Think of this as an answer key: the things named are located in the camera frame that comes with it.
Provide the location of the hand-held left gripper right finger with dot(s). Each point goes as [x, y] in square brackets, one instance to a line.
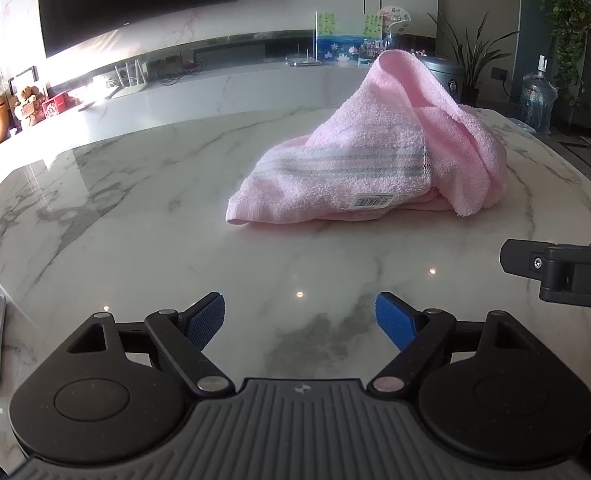
[394, 320]

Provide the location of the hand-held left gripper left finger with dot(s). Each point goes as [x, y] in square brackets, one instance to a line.
[206, 321]

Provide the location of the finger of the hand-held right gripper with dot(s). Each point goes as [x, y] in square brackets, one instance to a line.
[520, 257]

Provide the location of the pink striped towel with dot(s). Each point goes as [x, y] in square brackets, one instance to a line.
[370, 125]

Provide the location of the large water bottle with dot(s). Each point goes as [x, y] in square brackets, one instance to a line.
[538, 97]

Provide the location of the grey pedal trash bin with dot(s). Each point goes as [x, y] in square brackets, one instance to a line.
[445, 77]

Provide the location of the potted long-leaf plant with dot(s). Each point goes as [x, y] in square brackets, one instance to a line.
[470, 55]

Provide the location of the white marble television bench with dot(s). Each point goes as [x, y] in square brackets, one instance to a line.
[235, 90]

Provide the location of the hanging green vine plant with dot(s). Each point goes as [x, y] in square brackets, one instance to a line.
[570, 30]

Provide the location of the white router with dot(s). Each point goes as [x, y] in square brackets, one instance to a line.
[130, 76]

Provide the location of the red gift box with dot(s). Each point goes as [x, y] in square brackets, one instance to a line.
[56, 106]

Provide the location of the round paper hand fan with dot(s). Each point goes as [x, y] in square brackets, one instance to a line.
[394, 17]

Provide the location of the small white antenna device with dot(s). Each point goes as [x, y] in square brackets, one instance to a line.
[303, 61]

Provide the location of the lotus pond painting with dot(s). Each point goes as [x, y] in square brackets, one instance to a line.
[343, 42]

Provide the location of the brown teddy bear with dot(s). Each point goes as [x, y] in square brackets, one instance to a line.
[27, 105]

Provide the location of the black television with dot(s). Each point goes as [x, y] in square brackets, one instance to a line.
[135, 0]

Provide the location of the wall socket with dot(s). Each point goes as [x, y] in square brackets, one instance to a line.
[498, 74]

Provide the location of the black photo frame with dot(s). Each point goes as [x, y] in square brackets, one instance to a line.
[22, 79]

